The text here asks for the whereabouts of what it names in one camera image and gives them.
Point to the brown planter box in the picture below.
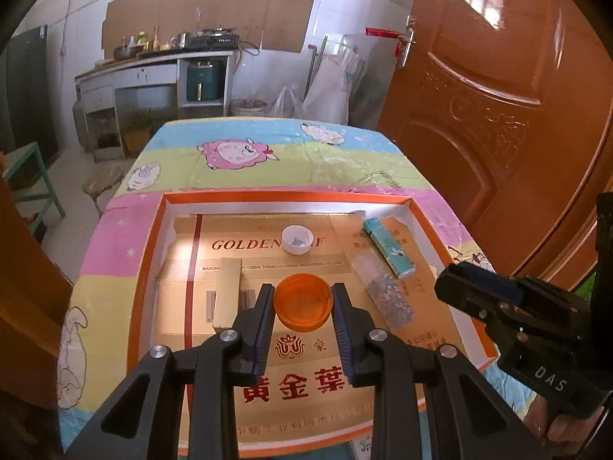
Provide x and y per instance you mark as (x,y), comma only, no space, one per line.
(138,139)

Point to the small gold box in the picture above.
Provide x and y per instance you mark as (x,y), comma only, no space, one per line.
(227,292)

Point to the green wooden stool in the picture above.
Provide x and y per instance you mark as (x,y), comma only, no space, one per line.
(38,167)

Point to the orange-rimmed shallow cardboard box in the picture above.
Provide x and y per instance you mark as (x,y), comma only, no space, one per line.
(191,258)

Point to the teal patterned lighter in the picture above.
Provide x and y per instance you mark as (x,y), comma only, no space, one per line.
(389,247)

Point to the brown sauce bottle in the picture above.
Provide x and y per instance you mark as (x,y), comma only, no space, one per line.
(156,39)

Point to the cardboard sheets on wall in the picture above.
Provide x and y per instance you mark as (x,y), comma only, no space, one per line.
(215,9)

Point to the printed cartoon tablecloth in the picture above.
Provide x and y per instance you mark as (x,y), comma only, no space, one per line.
(268,153)

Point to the gas cylinder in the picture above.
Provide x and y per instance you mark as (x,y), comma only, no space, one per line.
(78,117)

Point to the metal basin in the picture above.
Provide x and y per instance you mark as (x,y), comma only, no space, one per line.
(128,51)

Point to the grey kitchen cabinet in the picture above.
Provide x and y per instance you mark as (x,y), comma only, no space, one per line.
(139,74)

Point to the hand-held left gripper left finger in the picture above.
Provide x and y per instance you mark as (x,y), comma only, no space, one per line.
(261,338)

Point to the white bottle cap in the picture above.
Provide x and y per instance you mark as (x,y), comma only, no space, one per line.
(297,240)

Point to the red paper strip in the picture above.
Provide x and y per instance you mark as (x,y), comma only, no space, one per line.
(380,32)

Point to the black gas stove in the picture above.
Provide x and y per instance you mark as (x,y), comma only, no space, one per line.
(213,39)

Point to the teal air fryer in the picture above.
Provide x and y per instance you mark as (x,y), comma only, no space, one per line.
(205,81)

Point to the round bucket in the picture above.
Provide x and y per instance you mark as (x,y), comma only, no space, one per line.
(248,107)

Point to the orange bottle cap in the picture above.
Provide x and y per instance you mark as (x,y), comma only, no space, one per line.
(302,303)

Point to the white woven sack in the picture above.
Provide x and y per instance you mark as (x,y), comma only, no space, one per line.
(333,88)

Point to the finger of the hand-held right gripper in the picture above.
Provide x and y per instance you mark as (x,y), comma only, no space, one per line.
(457,292)
(493,281)

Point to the grey wall pipe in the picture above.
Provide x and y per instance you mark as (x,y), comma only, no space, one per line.
(312,67)

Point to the person's right hand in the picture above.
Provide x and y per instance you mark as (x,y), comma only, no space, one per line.
(565,429)

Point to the round cushioned stool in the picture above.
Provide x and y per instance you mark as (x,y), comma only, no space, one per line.
(103,179)

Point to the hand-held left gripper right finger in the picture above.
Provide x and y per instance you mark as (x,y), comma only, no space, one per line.
(342,338)

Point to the white plastic bag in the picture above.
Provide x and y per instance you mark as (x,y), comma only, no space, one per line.
(286,103)

